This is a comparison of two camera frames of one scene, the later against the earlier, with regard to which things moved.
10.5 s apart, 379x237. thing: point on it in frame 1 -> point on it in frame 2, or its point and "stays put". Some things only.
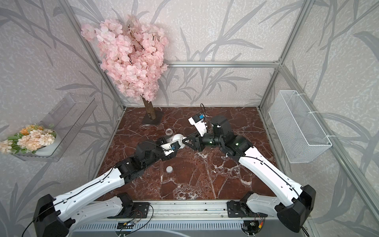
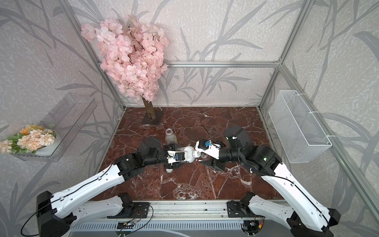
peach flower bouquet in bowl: x=33 y=140 stays put
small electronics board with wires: x=125 y=225 stays put
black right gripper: x=192 y=138 -> x=213 y=163
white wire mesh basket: x=302 y=138 stays put
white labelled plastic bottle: x=178 y=138 -> x=189 y=153
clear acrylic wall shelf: x=66 y=118 stays put
